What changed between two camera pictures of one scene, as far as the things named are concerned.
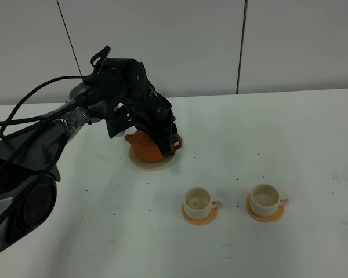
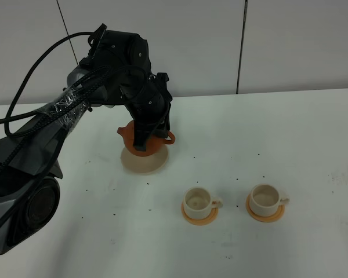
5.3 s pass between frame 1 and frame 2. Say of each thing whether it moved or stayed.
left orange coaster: stayed
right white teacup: stayed
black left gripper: moved
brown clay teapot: moved
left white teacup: stayed
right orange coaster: stayed
